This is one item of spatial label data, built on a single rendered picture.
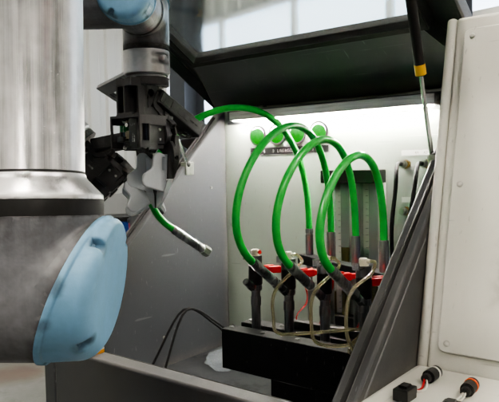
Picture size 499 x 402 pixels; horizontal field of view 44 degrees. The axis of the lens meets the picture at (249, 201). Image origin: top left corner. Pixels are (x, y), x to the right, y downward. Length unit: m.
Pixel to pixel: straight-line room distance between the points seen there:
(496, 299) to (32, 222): 0.72
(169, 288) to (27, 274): 1.03
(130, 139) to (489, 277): 0.59
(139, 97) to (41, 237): 0.55
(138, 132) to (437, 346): 0.58
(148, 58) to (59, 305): 0.60
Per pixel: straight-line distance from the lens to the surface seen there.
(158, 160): 1.00
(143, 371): 1.12
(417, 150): 1.34
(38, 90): 0.50
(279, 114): 1.48
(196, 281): 1.56
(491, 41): 1.11
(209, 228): 1.58
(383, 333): 0.94
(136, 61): 1.00
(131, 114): 0.98
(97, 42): 8.47
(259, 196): 1.56
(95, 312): 0.48
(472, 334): 1.01
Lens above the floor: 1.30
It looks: 3 degrees down
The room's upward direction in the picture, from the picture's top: 1 degrees counter-clockwise
